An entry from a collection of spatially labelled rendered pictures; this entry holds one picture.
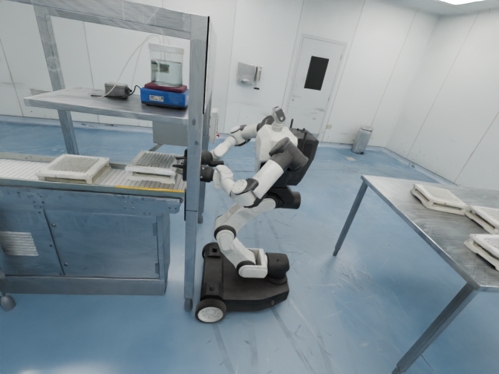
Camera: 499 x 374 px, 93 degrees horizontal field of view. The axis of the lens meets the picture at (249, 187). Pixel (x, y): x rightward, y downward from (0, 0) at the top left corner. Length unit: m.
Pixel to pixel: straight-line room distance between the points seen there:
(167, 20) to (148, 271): 1.42
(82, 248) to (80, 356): 0.59
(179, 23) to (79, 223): 1.18
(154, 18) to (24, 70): 4.70
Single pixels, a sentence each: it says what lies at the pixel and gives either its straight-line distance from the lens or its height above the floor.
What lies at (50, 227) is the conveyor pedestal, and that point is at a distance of 1.76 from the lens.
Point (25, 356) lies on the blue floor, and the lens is 2.00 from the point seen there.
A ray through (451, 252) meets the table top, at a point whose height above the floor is 0.88.
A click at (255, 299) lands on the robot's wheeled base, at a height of 0.17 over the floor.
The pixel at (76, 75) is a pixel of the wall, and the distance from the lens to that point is 5.34.
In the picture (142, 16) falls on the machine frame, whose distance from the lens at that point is 1.08.
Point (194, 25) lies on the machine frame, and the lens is 1.05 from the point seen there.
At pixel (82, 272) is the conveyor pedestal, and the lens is 1.95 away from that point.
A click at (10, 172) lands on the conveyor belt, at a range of 1.75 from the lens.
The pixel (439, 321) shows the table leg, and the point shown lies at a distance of 1.70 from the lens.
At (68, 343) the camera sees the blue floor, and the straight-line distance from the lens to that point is 1.95.
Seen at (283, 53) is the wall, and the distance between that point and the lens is 5.24.
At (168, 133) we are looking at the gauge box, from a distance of 1.40.
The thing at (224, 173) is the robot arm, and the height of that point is 1.06.
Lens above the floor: 1.59
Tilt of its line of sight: 28 degrees down
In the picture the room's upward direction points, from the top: 10 degrees clockwise
